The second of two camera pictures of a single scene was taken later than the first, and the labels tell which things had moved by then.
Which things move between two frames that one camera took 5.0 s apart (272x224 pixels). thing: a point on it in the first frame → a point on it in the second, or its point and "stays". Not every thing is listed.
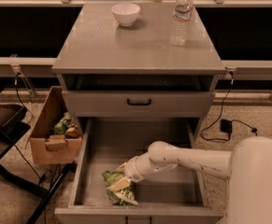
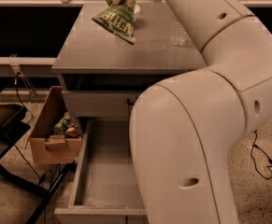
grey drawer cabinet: [110, 71] stays
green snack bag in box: [61, 126] stays
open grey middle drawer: [173, 195] stays
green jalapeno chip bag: [121, 197] → [119, 17]
